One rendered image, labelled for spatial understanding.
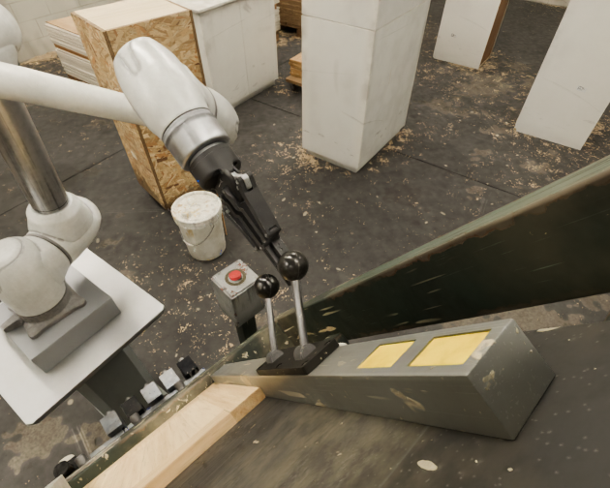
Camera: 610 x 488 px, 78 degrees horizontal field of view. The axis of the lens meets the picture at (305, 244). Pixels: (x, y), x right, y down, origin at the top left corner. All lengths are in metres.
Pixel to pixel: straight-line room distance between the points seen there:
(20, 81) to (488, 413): 0.83
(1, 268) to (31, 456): 1.18
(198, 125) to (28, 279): 0.86
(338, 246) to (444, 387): 2.37
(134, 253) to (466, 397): 2.64
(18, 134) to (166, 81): 0.65
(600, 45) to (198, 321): 3.51
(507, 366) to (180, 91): 0.54
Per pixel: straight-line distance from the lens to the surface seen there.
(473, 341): 0.25
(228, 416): 0.64
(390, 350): 0.32
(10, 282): 1.34
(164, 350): 2.27
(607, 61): 3.96
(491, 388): 0.23
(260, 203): 0.56
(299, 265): 0.44
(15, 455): 2.35
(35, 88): 0.86
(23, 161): 1.26
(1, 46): 1.13
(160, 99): 0.63
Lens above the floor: 1.90
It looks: 47 degrees down
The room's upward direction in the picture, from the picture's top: straight up
